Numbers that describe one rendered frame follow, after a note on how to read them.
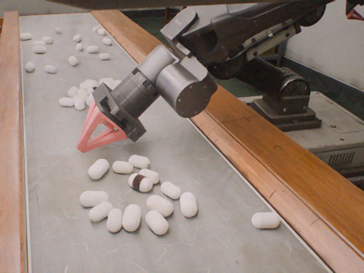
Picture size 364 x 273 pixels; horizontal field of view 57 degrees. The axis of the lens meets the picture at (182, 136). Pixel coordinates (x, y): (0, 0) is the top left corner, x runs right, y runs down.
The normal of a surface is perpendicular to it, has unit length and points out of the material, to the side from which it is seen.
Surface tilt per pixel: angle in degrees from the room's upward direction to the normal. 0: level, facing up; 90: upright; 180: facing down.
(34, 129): 0
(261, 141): 0
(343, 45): 90
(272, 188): 45
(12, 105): 0
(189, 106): 98
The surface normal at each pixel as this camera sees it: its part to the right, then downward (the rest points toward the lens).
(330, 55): -0.92, 0.18
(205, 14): -0.47, -0.47
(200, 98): 0.49, 0.57
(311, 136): 0.03, -0.86
